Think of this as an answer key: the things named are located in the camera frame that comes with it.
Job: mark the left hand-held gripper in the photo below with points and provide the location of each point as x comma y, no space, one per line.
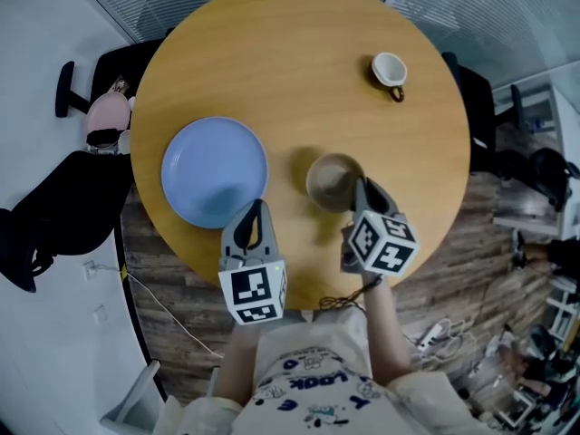
254,288

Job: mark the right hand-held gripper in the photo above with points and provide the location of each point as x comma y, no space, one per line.
383,243

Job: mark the beige bowl dish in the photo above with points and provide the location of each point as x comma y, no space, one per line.
328,181

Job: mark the blue plate dish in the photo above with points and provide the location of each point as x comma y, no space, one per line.
213,170

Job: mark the white and brown cup dish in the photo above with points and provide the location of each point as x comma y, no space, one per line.
389,68

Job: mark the pink plate dish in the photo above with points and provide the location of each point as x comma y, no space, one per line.
106,111

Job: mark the person's left forearm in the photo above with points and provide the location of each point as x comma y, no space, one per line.
238,360

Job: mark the person's right forearm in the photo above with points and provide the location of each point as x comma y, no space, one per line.
385,329

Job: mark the black chair with slim back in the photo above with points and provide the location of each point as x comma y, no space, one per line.
473,107

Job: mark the white power strip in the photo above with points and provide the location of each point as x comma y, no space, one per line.
432,333

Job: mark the person's cream printed shirt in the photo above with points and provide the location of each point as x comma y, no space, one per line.
312,379

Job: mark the black cloth item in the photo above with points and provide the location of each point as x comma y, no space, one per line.
103,136

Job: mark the black bag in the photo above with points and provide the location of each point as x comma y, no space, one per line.
550,175

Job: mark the large black office chair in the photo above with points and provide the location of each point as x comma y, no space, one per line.
68,197

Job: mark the white plastic chair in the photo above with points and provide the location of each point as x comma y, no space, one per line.
136,401

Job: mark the black chair with armrest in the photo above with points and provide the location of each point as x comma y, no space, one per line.
106,68

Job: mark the pile of cluttered equipment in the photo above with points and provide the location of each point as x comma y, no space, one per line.
530,379

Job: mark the white wall socket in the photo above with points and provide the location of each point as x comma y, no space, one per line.
99,315
90,270

